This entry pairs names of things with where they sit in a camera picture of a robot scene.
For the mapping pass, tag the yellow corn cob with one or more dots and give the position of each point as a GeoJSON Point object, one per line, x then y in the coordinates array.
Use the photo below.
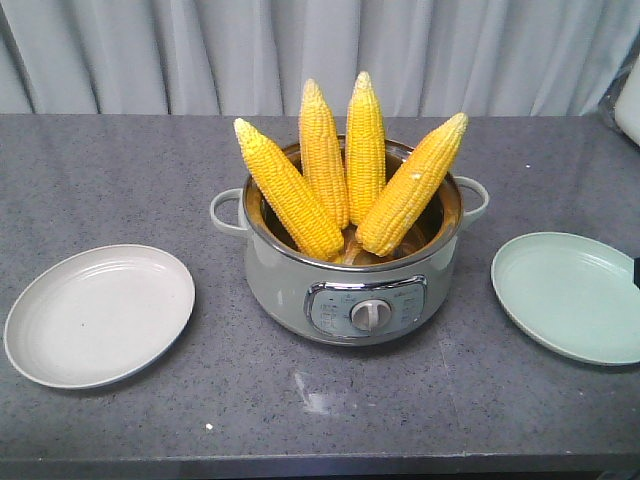
{"type": "Point", "coordinates": [321, 156]}
{"type": "Point", "coordinates": [289, 195]}
{"type": "Point", "coordinates": [411, 188]}
{"type": "Point", "coordinates": [365, 148]}

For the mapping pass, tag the beige round plate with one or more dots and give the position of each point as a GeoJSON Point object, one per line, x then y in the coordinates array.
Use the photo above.
{"type": "Point", "coordinates": [99, 316]}

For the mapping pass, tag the light green round plate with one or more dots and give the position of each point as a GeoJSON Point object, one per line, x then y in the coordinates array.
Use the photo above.
{"type": "Point", "coordinates": [575, 296]}

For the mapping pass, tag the green electric cooking pot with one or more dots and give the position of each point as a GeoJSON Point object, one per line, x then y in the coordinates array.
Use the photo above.
{"type": "Point", "coordinates": [371, 301]}

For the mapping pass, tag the white object in plastic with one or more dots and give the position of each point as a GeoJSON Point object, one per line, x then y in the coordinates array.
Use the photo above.
{"type": "Point", "coordinates": [619, 107]}

